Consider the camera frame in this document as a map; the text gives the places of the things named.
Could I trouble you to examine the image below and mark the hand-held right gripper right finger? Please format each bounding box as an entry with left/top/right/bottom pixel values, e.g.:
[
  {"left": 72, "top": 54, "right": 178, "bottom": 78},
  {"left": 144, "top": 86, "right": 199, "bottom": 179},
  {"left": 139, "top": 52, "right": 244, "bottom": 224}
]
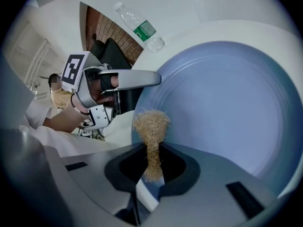
[{"left": 143, "top": 142, "right": 279, "bottom": 227}]

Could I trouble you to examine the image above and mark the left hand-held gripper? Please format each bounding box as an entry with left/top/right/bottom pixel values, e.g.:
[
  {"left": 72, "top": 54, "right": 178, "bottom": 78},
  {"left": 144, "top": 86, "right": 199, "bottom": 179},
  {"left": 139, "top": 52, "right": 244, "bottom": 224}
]
[{"left": 61, "top": 51, "right": 162, "bottom": 132}]

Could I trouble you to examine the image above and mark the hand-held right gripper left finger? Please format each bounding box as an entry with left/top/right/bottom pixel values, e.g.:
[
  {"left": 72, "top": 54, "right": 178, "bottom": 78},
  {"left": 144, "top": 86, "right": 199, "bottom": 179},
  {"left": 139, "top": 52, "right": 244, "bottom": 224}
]
[{"left": 45, "top": 143, "right": 146, "bottom": 225}]

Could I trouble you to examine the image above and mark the straw fibre bundle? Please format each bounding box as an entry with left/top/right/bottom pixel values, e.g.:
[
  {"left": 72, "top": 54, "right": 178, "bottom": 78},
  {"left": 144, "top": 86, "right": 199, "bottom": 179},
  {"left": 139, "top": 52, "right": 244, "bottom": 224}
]
[{"left": 132, "top": 107, "right": 171, "bottom": 183}]

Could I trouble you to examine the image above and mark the big blue plate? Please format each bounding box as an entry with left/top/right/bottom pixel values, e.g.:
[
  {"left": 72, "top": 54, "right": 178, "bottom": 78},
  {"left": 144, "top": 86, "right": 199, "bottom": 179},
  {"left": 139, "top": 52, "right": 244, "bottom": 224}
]
[{"left": 131, "top": 40, "right": 303, "bottom": 200}]

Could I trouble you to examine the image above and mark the person's left forearm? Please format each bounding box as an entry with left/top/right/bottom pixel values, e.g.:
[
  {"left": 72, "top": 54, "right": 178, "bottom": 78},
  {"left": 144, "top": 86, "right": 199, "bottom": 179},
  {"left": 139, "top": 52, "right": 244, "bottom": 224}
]
[{"left": 42, "top": 97, "right": 89, "bottom": 135}]

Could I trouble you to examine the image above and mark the person's left hand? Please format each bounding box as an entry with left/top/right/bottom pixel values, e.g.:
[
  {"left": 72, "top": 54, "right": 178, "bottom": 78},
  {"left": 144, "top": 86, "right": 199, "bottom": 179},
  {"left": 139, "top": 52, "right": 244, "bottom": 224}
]
[{"left": 86, "top": 73, "right": 120, "bottom": 105}]

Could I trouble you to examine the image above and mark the person's white shirt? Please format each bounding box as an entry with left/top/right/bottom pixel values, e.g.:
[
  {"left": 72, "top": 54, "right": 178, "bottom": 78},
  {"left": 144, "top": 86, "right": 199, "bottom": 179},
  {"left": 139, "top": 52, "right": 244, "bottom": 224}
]
[{"left": 18, "top": 98, "right": 137, "bottom": 158}]

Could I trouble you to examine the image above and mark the black high-back office chair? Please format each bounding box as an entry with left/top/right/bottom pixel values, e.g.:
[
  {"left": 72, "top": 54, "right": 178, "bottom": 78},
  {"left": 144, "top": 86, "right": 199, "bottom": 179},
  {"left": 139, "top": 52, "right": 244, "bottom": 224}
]
[{"left": 90, "top": 33, "right": 134, "bottom": 71}]

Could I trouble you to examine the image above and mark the white desk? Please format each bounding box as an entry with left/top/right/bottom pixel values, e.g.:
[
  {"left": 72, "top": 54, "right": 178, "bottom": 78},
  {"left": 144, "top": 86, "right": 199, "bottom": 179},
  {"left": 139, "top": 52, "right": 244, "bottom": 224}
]
[{"left": 129, "top": 19, "right": 299, "bottom": 80}]

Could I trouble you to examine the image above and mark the clear water bottle green label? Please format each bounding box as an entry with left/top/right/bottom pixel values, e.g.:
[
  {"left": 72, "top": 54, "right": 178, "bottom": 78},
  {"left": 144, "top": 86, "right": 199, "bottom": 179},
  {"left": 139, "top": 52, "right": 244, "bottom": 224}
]
[{"left": 113, "top": 1, "right": 166, "bottom": 53}]

